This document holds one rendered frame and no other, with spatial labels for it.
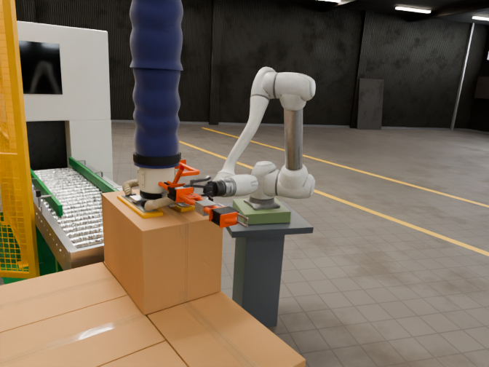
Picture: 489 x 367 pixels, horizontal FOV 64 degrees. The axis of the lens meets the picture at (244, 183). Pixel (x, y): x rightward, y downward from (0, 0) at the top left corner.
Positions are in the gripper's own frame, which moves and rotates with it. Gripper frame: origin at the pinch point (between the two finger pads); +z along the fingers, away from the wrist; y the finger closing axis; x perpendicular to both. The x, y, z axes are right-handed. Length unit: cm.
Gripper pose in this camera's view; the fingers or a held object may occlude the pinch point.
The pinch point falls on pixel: (183, 193)
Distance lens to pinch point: 175.6
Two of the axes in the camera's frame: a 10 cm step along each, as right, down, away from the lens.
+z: -8.0, 1.0, -6.0
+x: -6.0, -2.4, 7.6
